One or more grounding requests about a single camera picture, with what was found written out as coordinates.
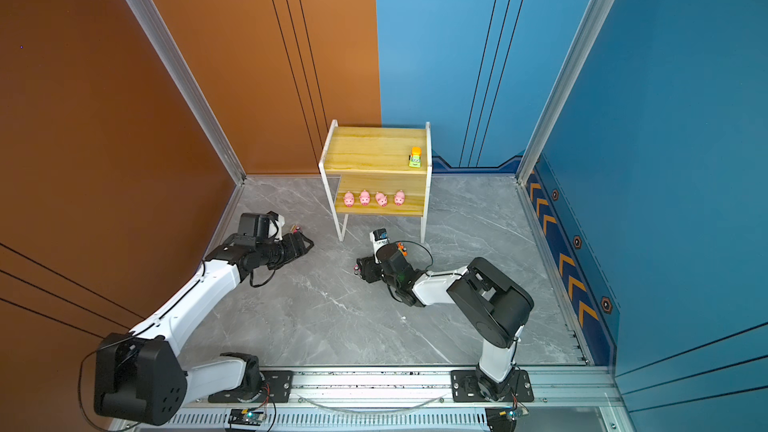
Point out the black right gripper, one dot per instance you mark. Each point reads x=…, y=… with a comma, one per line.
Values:
x=368, y=269

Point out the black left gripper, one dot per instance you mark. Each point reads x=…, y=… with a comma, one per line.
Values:
x=294, y=252

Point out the pink toy pig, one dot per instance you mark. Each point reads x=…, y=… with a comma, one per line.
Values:
x=381, y=199
x=364, y=198
x=349, y=199
x=400, y=198

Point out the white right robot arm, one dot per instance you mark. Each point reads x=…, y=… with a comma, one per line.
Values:
x=496, y=306

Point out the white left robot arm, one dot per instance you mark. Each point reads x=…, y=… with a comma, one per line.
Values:
x=138, y=377

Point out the wooden two-tier shelf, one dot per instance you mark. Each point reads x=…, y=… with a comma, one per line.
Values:
x=357, y=158

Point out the left controller board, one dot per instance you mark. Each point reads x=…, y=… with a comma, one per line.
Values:
x=248, y=419

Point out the controller board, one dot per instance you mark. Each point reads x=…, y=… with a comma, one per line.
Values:
x=248, y=419
x=504, y=419

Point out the right controller board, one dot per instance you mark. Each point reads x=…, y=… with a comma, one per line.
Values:
x=504, y=419

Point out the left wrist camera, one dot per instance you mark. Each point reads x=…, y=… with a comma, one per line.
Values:
x=276, y=223

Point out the aluminium mounting rail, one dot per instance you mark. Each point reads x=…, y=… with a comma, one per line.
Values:
x=419, y=398

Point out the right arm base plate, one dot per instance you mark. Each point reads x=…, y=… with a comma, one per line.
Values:
x=474, y=386

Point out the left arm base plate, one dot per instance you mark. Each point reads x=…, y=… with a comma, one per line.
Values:
x=274, y=386

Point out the left aluminium corner post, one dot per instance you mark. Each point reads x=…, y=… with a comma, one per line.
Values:
x=154, y=27

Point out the aluminium corner post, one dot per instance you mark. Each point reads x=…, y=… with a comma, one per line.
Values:
x=154, y=27
x=583, y=41

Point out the right aluminium corner post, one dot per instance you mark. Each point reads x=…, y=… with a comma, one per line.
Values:
x=583, y=41

